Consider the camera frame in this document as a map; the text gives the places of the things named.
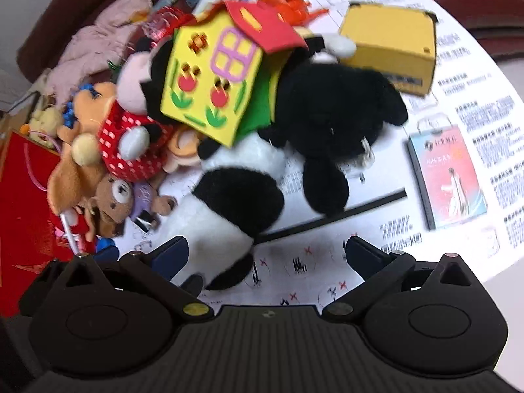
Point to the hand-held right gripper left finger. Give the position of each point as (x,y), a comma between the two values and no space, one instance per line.
(172,256)

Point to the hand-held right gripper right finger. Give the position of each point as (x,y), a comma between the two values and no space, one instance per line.
(360,254)

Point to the black and white panda plush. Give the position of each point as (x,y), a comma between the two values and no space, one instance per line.
(237,196)

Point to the light blue card box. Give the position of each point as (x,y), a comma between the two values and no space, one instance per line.
(446,172)

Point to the red cardboard box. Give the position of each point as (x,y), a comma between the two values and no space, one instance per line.
(20,196)

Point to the yellow foam toy house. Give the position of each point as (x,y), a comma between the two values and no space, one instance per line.
(204,82)

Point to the small brown bear plush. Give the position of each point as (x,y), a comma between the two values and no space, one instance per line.
(114,196)

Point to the pink and white stick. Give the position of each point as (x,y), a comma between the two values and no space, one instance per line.
(70,231)

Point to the orange plush toy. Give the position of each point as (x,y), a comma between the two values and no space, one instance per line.
(182,147)

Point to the mouse plush in red dress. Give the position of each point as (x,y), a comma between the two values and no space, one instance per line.
(123,147)

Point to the tan mouse plush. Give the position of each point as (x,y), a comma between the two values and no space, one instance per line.
(69,184)

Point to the large black plush toy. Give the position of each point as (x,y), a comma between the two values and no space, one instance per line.
(335,106)

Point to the blue plastic toy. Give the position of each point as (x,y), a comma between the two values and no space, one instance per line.
(75,104)

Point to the small yellow plush toy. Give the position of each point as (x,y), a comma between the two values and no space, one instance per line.
(43,123)

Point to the green tinsel garland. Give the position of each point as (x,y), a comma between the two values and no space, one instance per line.
(115,65)

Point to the white printed paper sheet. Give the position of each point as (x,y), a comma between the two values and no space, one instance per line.
(470,69)

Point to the yellow cardboard box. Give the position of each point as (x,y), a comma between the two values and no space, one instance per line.
(389,37)

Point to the pink jacket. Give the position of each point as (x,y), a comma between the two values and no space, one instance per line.
(102,37)

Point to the orange plastic toy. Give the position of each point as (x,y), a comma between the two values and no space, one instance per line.
(286,2)

